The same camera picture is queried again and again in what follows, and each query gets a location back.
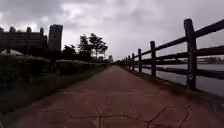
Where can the wide dark building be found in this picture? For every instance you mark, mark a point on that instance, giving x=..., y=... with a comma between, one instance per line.
x=21, y=40

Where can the green hedge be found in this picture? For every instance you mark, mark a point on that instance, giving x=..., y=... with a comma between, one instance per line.
x=33, y=66

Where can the concrete kerb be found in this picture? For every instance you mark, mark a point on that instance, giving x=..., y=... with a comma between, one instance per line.
x=186, y=93

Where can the red stone paved path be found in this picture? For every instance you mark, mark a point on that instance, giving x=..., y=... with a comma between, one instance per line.
x=113, y=96

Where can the group of trees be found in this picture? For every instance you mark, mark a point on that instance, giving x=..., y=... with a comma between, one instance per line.
x=90, y=46

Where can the grey water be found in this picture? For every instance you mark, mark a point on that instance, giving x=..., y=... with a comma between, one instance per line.
x=206, y=83

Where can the grass strip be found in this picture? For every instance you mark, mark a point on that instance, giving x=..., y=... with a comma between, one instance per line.
x=30, y=91

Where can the dark wooden rail fence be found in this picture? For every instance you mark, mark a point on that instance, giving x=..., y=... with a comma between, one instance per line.
x=153, y=58

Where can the tall dark tower building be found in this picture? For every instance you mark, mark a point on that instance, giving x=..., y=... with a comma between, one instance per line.
x=55, y=37

